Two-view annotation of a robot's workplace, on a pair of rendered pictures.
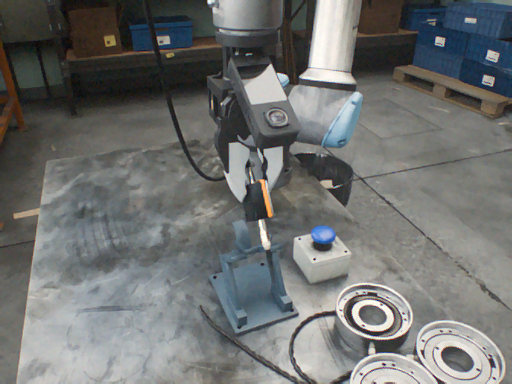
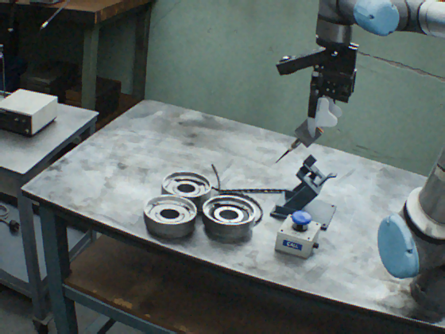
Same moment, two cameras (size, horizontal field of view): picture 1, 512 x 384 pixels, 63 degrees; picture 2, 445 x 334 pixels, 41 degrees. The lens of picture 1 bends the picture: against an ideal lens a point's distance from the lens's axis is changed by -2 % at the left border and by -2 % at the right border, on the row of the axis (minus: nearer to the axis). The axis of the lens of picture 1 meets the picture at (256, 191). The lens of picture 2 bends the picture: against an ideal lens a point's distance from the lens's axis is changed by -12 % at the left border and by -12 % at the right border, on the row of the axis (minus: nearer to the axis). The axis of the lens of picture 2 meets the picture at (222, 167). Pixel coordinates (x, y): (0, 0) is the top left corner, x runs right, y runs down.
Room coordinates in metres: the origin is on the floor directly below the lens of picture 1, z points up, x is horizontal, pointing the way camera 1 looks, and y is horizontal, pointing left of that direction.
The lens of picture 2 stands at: (1.13, -1.02, 1.54)
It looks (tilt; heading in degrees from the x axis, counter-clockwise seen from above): 29 degrees down; 131
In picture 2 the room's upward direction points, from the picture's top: 6 degrees clockwise
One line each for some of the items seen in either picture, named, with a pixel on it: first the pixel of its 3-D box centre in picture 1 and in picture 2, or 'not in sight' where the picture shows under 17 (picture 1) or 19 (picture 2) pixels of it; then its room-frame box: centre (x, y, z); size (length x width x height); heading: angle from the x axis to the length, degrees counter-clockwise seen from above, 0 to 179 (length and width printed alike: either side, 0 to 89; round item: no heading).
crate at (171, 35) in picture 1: (160, 33); not in sight; (3.89, 0.84, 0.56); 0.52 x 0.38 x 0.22; 107
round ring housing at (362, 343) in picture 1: (371, 318); (228, 218); (0.42, -0.16, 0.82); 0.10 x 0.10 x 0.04
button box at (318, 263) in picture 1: (320, 253); (300, 236); (0.56, -0.11, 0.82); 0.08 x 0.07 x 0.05; 20
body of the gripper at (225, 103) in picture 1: (245, 81); (334, 67); (0.50, 0.01, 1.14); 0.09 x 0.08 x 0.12; 22
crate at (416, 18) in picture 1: (422, 17); not in sight; (4.84, -1.79, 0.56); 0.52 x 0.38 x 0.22; 107
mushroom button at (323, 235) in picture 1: (322, 242); (299, 225); (0.55, -0.11, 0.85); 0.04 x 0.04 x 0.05
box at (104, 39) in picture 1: (94, 29); not in sight; (3.68, 1.34, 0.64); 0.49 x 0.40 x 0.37; 115
